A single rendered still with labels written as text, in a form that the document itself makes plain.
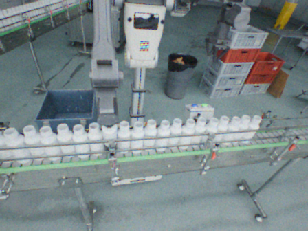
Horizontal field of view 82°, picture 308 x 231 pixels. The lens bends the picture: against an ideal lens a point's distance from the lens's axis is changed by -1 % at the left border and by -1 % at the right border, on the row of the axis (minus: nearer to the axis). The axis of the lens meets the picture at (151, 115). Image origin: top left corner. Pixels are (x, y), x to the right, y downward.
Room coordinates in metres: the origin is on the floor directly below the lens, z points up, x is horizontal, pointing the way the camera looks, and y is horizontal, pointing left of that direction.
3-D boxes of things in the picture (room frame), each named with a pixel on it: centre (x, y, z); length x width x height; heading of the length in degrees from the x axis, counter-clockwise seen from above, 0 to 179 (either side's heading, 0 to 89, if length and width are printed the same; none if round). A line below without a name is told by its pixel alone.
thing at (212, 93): (2.93, -1.15, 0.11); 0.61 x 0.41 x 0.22; 112
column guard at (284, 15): (9.41, -5.23, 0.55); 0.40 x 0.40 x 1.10; 17
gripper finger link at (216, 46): (0.76, -0.23, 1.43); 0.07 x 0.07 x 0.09; 16
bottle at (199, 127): (0.63, -0.23, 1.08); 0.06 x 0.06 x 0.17
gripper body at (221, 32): (0.78, -0.23, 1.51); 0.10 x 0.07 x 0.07; 16
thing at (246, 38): (2.93, -1.15, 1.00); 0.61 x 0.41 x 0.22; 114
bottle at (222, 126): (0.66, -0.34, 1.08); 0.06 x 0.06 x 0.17
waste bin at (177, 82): (2.63, -0.34, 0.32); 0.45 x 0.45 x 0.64
